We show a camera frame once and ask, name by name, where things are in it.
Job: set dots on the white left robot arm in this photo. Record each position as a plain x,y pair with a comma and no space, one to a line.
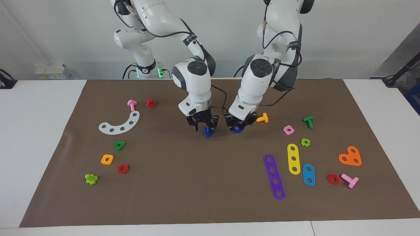
256,85

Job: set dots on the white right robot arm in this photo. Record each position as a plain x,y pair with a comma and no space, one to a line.
197,82

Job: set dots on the red plastic screw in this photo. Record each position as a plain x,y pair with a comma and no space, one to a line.
151,103

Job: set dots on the white curved hole strip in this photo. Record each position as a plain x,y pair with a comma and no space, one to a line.
127,126

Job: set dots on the blue two-hole strip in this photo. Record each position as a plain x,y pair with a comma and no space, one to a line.
308,174

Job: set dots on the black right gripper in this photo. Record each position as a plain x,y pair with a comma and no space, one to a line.
200,118

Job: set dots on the pink plastic screw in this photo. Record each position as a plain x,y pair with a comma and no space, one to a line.
132,105
351,181

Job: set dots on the green triangle nut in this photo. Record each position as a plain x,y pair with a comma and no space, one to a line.
116,144

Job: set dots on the red hexagon nut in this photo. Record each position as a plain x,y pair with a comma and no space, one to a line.
119,169
329,179

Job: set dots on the black table clamp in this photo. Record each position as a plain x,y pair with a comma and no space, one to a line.
6,82

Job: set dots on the blue crate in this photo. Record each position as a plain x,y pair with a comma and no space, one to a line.
414,98

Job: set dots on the orange square nut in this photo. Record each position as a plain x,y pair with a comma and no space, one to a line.
103,160

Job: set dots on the orange heart-shaped plate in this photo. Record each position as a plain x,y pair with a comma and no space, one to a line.
350,158

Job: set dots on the pink square nut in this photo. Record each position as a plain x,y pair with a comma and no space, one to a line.
292,128

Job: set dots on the orange plastic screw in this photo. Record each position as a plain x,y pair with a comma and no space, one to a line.
263,118

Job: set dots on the purple four-hole strip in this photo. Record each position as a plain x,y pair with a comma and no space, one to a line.
271,165

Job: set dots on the yellow three-hole strip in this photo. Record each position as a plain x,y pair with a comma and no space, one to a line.
293,153

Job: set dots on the white socket box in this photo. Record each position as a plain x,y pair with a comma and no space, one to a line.
52,72

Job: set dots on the brown table mat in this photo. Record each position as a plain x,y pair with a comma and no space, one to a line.
197,183

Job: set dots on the green plastic screw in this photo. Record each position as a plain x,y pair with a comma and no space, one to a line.
308,120

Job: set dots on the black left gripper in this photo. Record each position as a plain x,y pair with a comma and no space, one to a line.
234,120

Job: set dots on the lime cross nut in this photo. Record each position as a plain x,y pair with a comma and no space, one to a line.
308,143

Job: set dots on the blue triangle-head screw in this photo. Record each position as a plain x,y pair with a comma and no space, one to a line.
208,132

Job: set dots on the blue square nut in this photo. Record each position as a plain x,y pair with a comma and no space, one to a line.
237,130

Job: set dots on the lime cross-head screw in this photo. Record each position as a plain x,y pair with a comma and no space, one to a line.
91,179

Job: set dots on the black stand pole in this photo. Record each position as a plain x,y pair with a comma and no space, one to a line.
405,68

